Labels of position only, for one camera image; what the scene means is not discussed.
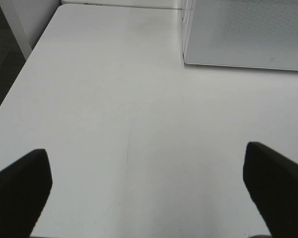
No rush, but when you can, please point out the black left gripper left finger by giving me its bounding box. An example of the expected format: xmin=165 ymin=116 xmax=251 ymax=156
xmin=0 ymin=149 xmax=53 ymax=238

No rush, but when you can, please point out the white microwave oven body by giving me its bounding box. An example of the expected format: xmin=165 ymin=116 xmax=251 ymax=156
xmin=176 ymin=0 xmax=196 ymax=65

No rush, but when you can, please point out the white microwave door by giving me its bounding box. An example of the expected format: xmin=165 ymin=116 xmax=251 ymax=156
xmin=184 ymin=0 xmax=298 ymax=70

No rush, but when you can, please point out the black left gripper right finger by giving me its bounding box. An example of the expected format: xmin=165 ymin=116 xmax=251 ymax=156
xmin=243 ymin=142 xmax=298 ymax=238

